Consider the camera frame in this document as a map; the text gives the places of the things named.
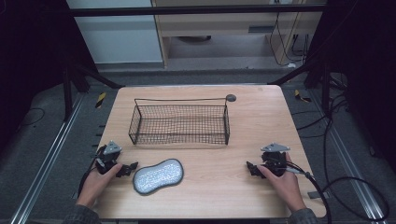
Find black wire mesh basket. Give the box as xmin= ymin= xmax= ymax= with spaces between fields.
xmin=128 ymin=97 xmax=232 ymax=147

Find black floor cable bundle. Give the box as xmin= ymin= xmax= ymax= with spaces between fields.
xmin=291 ymin=73 xmax=353 ymax=188

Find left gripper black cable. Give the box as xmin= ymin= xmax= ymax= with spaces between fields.
xmin=77 ymin=155 xmax=99 ymax=198

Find white cabinet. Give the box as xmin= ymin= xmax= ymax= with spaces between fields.
xmin=66 ymin=0 xmax=164 ymax=65

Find grey peanut-shaped pad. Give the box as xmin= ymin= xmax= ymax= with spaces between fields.
xmin=132 ymin=158 xmax=185 ymax=197

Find person's right hand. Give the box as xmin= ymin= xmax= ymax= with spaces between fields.
xmin=256 ymin=152 xmax=308 ymax=215

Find black metal stand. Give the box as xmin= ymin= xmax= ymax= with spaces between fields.
xmin=61 ymin=61 xmax=126 ymax=123
xmin=266 ymin=57 xmax=332 ymax=117

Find yellow black striped tape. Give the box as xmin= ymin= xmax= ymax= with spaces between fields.
xmin=94 ymin=91 xmax=107 ymax=109
xmin=293 ymin=89 xmax=313 ymax=104

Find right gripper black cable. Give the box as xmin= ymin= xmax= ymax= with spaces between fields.
xmin=285 ymin=166 xmax=390 ymax=224

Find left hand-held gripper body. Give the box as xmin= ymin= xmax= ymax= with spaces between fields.
xmin=94 ymin=140 xmax=123 ymax=175

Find black horizontal frame bar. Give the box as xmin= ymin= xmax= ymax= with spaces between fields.
xmin=68 ymin=4 xmax=326 ymax=17

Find person's left hand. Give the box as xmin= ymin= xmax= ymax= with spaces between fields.
xmin=76 ymin=162 xmax=124 ymax=210

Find small grey metal bracket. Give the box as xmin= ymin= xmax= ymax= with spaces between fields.
xmin=307 ymin=189 xmax=331 ymax=201

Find aluminium floor rail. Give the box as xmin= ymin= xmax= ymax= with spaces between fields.
xmin=309 ymin=89 xmax=389 ymax=224
xmin=8 ymin=92 xmax=86 ymax=224

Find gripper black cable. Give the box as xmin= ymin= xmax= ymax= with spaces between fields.
xmin=77 ymin=155 xmax=99 ymax=198
xmin=285 ymin=166 xmax=390 ymax=224

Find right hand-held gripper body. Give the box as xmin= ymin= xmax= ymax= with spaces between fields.
xmin=260 ymin=142 xmax=291 ymax=178

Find black hanging desk cables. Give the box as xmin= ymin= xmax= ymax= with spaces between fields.
xmin=268 ymin=10 xmax=312 ymax=68

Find light wooden desk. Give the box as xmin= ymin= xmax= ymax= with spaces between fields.
xmin=151 ymin=0 xmax=329 ymax=69

